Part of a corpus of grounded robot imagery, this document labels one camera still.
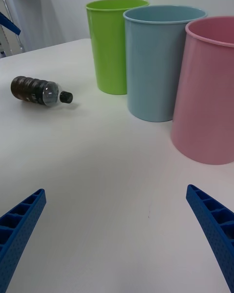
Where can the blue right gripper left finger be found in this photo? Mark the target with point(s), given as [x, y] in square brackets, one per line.
[18, 227]

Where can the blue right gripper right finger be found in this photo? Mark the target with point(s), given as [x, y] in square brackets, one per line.
[214, 227]

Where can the metal frame with blue bar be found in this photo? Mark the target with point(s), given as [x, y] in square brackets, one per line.
[8, 24]

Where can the yellow-green plastic bin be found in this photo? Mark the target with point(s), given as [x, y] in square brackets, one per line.
[108, 46]

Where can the pale blue plastic bin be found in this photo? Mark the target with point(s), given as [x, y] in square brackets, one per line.
[153, 63]

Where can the dark plastic bottle black cap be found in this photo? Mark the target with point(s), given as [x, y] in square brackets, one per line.
[36, 91]

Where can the pink plastic bin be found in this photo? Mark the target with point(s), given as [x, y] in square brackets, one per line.
[207, 95]

